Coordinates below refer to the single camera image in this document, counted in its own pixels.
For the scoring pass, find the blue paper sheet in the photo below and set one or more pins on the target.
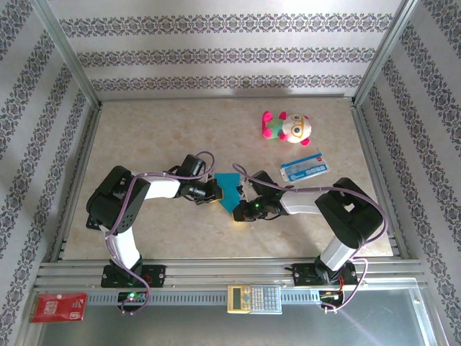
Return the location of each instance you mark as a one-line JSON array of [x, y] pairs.
[[228, 187]]

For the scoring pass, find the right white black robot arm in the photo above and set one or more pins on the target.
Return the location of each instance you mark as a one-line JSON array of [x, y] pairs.
[[335, 252]]

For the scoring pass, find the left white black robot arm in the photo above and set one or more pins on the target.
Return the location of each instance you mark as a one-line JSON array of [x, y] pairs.
[[122, 248]]

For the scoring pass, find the blue white card packet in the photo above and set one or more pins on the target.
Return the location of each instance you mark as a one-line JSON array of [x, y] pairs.
[[306, 168]]

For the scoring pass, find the white pink plush toy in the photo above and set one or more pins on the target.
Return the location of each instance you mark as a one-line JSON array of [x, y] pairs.
[[291, 128]]

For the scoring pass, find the gold grey calculator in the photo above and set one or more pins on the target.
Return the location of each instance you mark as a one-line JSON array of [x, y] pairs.
[[252, 299]]

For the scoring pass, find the small circuit board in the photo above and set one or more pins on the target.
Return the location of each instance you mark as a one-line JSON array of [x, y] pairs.
[[132, 296], [329, 295]]

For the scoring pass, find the black keypad remote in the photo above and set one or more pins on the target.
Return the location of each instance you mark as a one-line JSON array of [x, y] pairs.
[[90, 223]]

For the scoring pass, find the grey metal panel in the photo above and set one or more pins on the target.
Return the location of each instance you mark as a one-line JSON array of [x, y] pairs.
[[216, 328]]

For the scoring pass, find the red packet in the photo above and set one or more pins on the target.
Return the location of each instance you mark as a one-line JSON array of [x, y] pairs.
[[57, 306]]

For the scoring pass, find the aluminium mounting rail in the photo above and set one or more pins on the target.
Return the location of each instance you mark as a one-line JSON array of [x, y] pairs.
[[223, 268]]

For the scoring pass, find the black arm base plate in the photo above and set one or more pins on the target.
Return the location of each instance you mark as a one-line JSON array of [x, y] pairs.
[[155, 275], [302, 275]]

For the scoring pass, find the aluminium wall-side rail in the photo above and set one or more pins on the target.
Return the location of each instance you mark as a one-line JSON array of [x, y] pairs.
[[223, 98]]

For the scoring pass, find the aluminium side rail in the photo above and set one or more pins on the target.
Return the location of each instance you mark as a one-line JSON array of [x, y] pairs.
[[77, 180], [374, 162]]

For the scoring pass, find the aluminium frame post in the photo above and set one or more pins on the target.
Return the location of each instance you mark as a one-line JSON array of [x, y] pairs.
[[383, 54], [68, 54]]

